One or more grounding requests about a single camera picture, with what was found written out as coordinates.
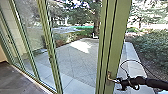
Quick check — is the metal lever door handle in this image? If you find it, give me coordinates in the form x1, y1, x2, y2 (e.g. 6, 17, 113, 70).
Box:
106, 71, 120, 84

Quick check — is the green framed glass door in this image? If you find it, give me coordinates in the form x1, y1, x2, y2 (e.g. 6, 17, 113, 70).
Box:
99, 0, 168, 94

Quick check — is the green hedge bush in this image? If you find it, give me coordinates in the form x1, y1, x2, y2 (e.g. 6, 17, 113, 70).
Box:
131, 29, 168, 73

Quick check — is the dark tree trunk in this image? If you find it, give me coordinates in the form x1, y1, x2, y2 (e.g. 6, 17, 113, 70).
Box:
93, 0, 101, 37

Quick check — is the long low reddish hedge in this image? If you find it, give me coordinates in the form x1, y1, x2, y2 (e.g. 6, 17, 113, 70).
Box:
41, 28, 95, 50

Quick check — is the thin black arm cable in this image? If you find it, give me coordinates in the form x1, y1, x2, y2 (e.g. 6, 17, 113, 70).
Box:
119, 59, 168, 84

